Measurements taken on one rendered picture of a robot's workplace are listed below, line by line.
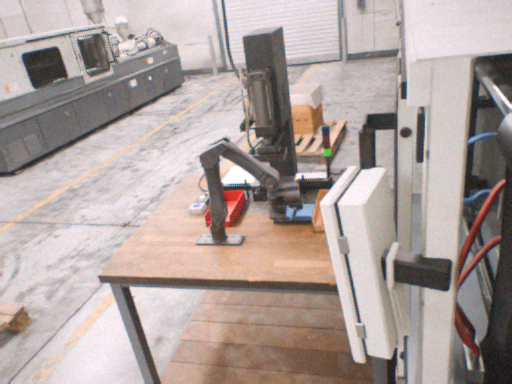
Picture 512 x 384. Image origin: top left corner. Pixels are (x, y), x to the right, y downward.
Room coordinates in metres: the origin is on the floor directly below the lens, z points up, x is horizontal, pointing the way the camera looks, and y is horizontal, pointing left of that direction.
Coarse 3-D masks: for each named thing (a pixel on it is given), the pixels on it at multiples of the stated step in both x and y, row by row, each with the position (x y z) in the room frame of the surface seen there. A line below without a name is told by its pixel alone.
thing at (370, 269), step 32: (352, 192) 0.69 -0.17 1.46; (384, 192) 0.73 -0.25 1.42; (352, 224) 0.64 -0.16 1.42; (384, 224) 0.70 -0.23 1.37; (352, 256) 0.65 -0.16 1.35; (384, 256) 0.66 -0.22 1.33; (416, 256) 0.64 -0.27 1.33; (352, 288) 0.65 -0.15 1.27; (384, 288) 0.64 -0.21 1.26; (448, 288) 0.59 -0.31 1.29; (352, 320) 0.64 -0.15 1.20; (384, 320) 0.62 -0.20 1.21; (352, 352) 0.65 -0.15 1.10; (384, 352) 0.62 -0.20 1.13
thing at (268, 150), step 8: (280, 136) 1.94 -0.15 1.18; (264, 144) 1.84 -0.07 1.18; (272, 144) 1.83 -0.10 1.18; (248, 152) 1.89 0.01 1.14; (256, 152) 1.87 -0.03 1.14; (264, 152) 1.81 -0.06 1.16; (272, 152) 1.82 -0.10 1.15; (280, 152) 1.82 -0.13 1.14; (264, 160) 1.82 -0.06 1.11; (272, 160) 1.81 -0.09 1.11; (280, 160) 1.80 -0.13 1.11
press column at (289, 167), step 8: (280, 32) 2.08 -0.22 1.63; (280, 40) 2.06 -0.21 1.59; (288, 80) 2.14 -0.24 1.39; (288, 88) 2.12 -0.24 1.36; (288, 96) 2.10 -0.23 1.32; (288, 104) 2.08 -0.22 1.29; (288, 112) 2.06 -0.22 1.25; (288, 120) 2.05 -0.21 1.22; (288, 128) 2.04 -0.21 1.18; (288, 136) 2.05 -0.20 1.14; (280, 144) 2.06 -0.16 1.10; (288, 144) 2.05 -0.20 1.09; (288, 152) 2.05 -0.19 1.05; (288, 160) 2.05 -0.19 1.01; (296, 160) 2.13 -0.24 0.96; (280, 168) 2.06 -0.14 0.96; (288, 168) 2.05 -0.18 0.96; (296, 168) 2.11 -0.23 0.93
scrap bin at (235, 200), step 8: (224, 192) 1.89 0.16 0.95; (232, 192) 1.88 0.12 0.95; (240, 192) 1.87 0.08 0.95; (232, 200) 1.88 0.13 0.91; (240, 200) 1.79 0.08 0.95; (232, 208) 1.80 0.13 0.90; (240, 208) 1.77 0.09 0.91; (208, 216) 1.69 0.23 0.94; (232, 216) 1.65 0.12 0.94; (208, 224) 1.66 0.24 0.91; (224, 224) 1.63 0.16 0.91; (232, 224) 1.64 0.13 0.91
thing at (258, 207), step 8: (336, 168) 2.09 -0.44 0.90; (344, 168) 2.07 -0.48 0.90; (336, 176) 1.99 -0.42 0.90; (312, 192) 1.85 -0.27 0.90; (248, 200) 1.87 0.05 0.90; (304, 200) 1.77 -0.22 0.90; (312, 200) 1.76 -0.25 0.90; (248, 208) 1.78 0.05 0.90; (256, 208) 1.77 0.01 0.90; (264, 208) 1.76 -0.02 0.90
